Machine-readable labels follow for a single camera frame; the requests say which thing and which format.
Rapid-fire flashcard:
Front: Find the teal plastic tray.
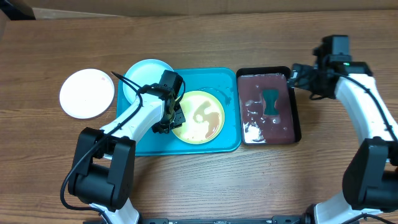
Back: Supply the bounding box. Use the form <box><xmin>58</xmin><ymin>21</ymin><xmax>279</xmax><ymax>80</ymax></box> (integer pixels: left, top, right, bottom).
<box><xmin>116</xmin><ymin>67</ymin><xmax>243</xmax><ymax>156</ymax></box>

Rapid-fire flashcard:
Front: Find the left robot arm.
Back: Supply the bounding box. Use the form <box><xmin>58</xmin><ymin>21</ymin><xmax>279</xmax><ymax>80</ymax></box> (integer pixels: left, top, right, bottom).
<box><xmin>60</xmin><ymin>70</ymin><xmax>186</xmax><ymax>223</ymax></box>

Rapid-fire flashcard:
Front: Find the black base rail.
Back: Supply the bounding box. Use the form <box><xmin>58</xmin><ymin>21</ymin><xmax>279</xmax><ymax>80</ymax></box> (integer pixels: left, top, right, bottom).
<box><xmin>138</xmin><ymin>215</ymin><xmax>315</xmax><ymax>224</ymax></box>

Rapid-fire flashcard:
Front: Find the light blue plate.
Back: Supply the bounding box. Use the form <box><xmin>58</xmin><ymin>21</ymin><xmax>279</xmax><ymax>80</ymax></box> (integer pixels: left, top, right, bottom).
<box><xmin>123</xmin><ymin>59</ymin><xmax>174</xmax><ymax>107</ymax></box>

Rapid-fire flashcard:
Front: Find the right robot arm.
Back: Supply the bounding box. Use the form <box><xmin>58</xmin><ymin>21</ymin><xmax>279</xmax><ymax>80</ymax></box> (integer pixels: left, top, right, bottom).
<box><xmin>288</xmin><ymin>35</ymin><xmax>397</xmax><ymax>224</ymax></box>

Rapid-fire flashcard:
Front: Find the cardboard sheet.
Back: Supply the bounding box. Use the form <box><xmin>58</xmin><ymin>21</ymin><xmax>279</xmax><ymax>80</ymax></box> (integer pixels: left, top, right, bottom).
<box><xmin>25</xmin><ymin>0</ymin><xmax>397</xmax><ymax>16</ymax></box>

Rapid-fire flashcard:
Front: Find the green sponge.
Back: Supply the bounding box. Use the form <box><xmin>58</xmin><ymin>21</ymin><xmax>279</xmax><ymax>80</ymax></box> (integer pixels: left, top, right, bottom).
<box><xmin>262</xmin><ymin>89</ymin><xmax>279</xmax><ymax>116</ymax></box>

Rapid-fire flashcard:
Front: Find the yellow plate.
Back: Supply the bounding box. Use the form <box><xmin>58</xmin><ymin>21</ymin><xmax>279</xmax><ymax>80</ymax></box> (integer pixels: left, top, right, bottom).
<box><xmin>173</xmin><ymin>90</ymin><xmax>225</xmax><ymax>144</ymax></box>

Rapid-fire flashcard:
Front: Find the white plate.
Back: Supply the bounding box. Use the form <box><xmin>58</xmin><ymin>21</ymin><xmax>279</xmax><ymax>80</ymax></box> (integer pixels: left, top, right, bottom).
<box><xmin>59</xmin><ymin>68</ymin><xmax>115</xmax><ymax>119</ymax></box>

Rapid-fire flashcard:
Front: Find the black tray with red liquid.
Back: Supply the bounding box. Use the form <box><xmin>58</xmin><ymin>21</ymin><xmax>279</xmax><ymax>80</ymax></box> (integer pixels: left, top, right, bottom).
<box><xmin>236</xmin><ymin>66</ymin><xmax>302</xmax><ymax>145</ymax></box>

